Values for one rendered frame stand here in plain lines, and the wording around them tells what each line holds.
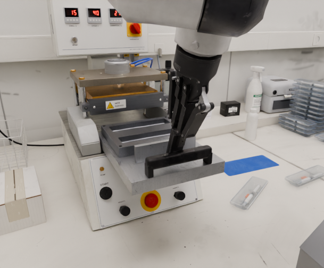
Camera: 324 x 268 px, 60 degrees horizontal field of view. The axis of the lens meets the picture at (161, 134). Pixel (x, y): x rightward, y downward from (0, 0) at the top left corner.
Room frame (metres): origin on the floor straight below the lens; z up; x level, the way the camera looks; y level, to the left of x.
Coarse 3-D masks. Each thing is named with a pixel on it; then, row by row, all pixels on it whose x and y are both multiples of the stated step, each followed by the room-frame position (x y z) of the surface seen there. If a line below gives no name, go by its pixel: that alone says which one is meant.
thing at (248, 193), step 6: (252, 180) 0.81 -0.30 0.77; (258, 180) 0.81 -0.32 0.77; (264, 180) 0.81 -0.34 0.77; (246, 186) 0.77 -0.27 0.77; (252, 186) 0.77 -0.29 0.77; (258, 186) 0.77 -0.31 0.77; (240, 192) 0.73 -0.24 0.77; (246, 192) 0.73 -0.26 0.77; (252, 192) 0.73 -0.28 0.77; (258, 192) 0.73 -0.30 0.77; (234, 198) 0.70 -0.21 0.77; (240, 198) 0.70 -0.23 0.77; (246, 198) 0.70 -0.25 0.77; (252, 198) 0.70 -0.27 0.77; (240, 204) 0.67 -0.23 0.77; (246, 204) 0.67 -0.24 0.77
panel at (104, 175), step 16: (96, 160) 0.67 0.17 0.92; (96, 176) 0.65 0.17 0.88; (112, 176) 0.66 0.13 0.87; (96, 192) 0.63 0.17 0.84; (112, 192) 0.64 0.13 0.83; (128, 192) 0.66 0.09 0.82; (144, 192) 0.67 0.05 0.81; (160, 192) 0.69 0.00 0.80; (192, 192) 0.72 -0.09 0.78; (112, 208) 0.62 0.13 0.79; (144, 208) 0.65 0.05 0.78; (160, 208) 0.67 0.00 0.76; (112, 224) 0.60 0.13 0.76
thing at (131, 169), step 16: (144, 144) 0.56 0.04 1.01; (160, 144) 0.57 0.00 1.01; (192, 144) 0.60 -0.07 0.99; (112, 160) 0.59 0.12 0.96; (128, 160) 0.56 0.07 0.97; (144, 160) 0.55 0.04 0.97; (128, 176) 0.49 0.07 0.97; (144, 176) 0.49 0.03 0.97; (160, 176) 0.49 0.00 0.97; (176, 176) 0.51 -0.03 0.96; (192, 176) 0.52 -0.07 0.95; (208, 176) 0.54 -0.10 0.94
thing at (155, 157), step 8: (176, 152) 0.52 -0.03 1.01; (184, 152) 0.52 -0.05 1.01; (192, 152) 0.52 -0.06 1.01; (200, 152) 0.53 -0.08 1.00; (208, 152) 0.54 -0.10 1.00; (152, 160) 0.49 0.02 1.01; (160, 160) 0.49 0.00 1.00; (168, 160) 0.50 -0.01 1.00; (176, 160) 0.51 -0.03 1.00; (184, 160) 0.51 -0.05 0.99; (192, 160) 0.52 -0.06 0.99; (208, 160) 0.54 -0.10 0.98; (152, 168) 0.48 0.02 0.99; (152, 176) 0.48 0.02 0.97
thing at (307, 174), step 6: (312, 168) 0.89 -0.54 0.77; (318, 168) 0.89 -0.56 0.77; (294, 174) 0.84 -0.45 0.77; (300, 174) 0.84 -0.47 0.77; (306, 174) 0.84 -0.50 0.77; (312, 174) 0.84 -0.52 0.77; (318, 174) 0.84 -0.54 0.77; (294, 180) 0.81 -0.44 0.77; (300, 180) 0.81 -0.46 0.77; (306, 180) 0.81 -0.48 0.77
